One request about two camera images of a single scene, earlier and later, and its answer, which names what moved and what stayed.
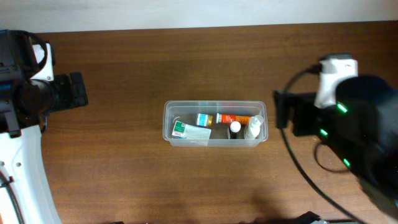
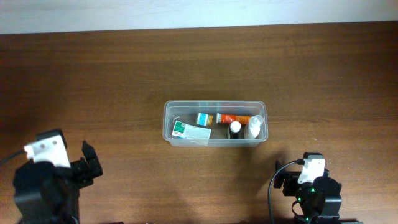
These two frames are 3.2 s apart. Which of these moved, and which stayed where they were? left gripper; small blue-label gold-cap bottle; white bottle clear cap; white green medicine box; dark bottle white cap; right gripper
Moved: left gripper; right gripper
Stayed: white green medicine box; dark bottle white cap; white bottle clear cap; small blue-label gold-cap bottle
